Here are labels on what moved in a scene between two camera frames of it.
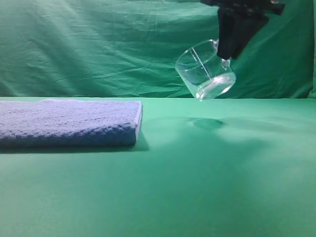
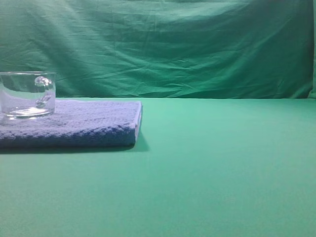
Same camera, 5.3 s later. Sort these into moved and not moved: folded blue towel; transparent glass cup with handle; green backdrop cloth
Moved: transparent glass cup with handle
Not moved: folded blue towel; green backdrop cloth
